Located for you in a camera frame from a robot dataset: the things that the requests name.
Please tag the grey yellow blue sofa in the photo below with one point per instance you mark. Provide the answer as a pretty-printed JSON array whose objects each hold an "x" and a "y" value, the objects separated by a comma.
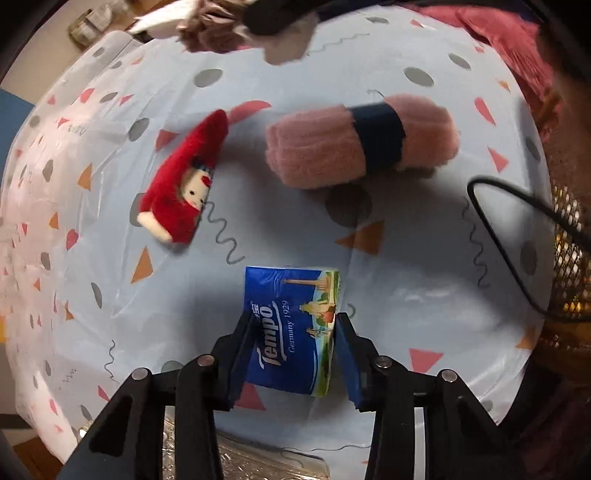
[{"x": 14, "y": 113}]

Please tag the ornate gold tissue box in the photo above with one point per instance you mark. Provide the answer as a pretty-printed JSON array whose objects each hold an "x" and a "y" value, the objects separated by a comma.
[{"x": 241, "y": 460}]

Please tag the white folded sock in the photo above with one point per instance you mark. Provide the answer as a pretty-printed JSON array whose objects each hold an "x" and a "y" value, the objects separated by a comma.
[{"x": 162, "y": 23}]

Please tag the red hooded plush doll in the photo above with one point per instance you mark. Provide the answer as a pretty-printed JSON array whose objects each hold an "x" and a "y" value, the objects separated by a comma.
[{"x": 172, "y": 205}]

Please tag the pink towel blue band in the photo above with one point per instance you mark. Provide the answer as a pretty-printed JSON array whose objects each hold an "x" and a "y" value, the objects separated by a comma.
[{"x": 337, "y": 145}]

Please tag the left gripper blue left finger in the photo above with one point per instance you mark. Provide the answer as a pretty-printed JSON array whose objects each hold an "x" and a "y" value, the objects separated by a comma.
[{"x": 240, "y": 348}]

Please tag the wicker rattan chair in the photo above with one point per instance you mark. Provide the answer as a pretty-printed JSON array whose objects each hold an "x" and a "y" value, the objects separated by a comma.
[{"x": 565, "y": 345}]

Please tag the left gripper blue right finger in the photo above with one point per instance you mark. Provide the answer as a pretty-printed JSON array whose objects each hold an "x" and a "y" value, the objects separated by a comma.
[{"x": 356, "y": 355}]

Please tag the patterned plastic tablecloth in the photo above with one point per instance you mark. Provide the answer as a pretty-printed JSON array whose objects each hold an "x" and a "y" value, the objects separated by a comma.
[{"x": 87, "y": 295}]

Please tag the blue Tempo tissue pack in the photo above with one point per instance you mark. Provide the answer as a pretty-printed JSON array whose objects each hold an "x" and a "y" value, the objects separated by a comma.
[{"x": 295, "y": 309}]

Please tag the brown scrunchie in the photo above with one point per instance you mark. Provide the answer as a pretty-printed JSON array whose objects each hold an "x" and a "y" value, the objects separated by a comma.
[{"x": 211, "y": 25}]

